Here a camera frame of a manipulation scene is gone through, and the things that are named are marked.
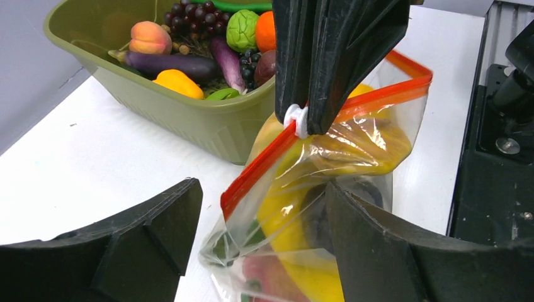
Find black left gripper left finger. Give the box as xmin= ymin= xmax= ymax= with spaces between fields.
xmin=1 ymin=178 xmax=203 ymax=301

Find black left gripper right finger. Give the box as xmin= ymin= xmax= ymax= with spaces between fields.
xmin=325 ymin=181 xmax=533 ymax=301

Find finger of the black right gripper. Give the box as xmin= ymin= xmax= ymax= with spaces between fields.
xmin=272 ymin=0 xmax=317 ymax=121
xmin=307 ymin=0 xmax=411 ymax=135

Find green toy chili pepper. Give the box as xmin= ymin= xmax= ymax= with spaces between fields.
xmin=208 ymin=220 xmax=266 ymax=267

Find clear zip bag orange zipper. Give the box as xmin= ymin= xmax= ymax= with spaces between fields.
xmin=199 ymin=51 xmax=433 ymax=301

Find yellow toy banana bunch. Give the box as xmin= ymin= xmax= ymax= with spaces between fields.
xmin=248 ymin=137 xmax=344 ymax=301

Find orange toy carrot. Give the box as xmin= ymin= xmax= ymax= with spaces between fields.
xmin=255 ymin=11 xmax=276 ymax=52

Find long green toy bean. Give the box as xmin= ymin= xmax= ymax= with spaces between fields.
xmin=212 ymin=0 xmax=272 ymax=13

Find lime green toy fruit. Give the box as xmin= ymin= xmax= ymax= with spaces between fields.
xmin=226 ymin=9 xmax=259 ymax=53

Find dark red toy fruit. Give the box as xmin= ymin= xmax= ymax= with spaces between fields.
xmin=254 ymin=50 xmax=276 ymax=87

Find small purple toy radish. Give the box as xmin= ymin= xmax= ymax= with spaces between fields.
xmin=209 ymin=36 xmax=246 ymax=94

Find purple toy eggplant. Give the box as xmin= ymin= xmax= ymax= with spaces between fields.
xmin=108 ymin=50 xmax=221 ymax=84

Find dark purple toy grapes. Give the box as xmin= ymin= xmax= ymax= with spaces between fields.
xmin=164 ymin=0 xmax=232 ymax=36

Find olive green plastic bin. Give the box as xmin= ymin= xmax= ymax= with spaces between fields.
xmin=43 ymin=0 xmax=275 ymax=165

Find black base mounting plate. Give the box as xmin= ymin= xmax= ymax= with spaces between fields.
xmin=447 ymin=64 xmax=533 ymax=245

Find orange toy bell pepper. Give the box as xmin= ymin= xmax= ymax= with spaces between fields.
xmin=153 ymin=69 xmax=205 ymax=99

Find orange pink toy peach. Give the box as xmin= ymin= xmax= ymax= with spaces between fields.
xmin=128 ymin=21 xmax=173 ymax=55

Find aluminium table frame rail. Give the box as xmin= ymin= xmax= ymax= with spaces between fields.
xmin=477 ymin=0 xmax=534 ymax=88

